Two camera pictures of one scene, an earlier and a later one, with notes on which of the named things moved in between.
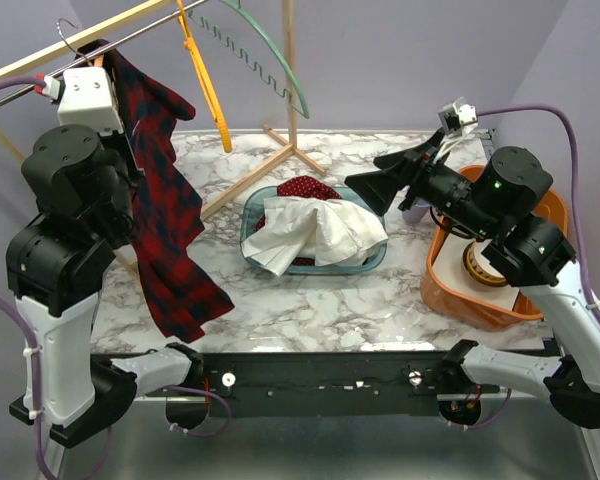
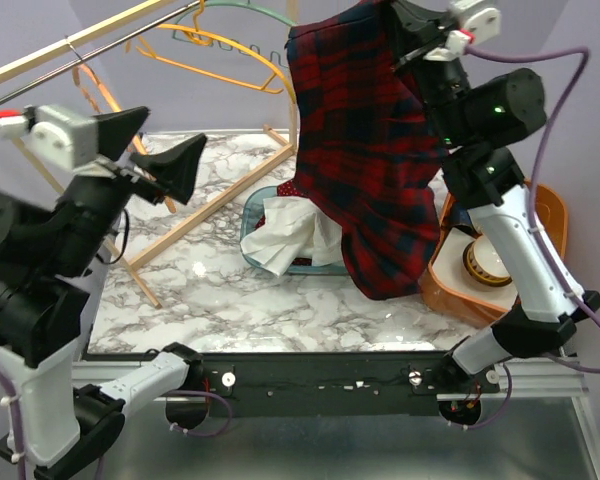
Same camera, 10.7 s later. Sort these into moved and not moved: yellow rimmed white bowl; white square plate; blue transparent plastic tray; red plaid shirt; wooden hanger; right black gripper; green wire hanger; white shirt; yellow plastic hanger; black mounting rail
Moved: wooden hanger; right black gripper; red plaid shirt; green wire hanger; yellow plastic hanger
Not moved: blue transparent plastic tray; yellow rimmed white bowl; white square plate; black mounting rail; white shirt
